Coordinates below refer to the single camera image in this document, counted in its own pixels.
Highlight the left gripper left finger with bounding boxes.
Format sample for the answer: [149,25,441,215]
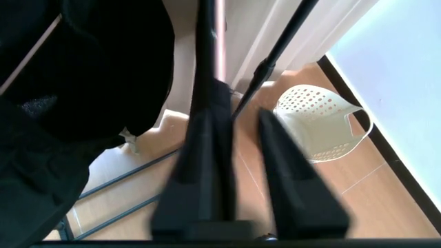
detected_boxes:
[151,109,238,241]

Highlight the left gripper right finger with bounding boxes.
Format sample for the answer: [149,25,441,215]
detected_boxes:
[258,109,351,241]

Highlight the black garment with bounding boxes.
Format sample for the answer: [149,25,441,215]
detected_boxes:
[188,0,238,145]

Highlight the white laundry basket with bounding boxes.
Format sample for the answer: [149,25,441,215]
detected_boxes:
[273,84,374,164]

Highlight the black clothes rack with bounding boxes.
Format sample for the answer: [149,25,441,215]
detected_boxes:
[56,0,320,242]

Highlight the black shorts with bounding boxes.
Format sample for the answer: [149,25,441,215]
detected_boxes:
[0,0,176,248]

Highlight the beige curtain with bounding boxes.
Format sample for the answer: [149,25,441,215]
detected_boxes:
[161,0,380,116]

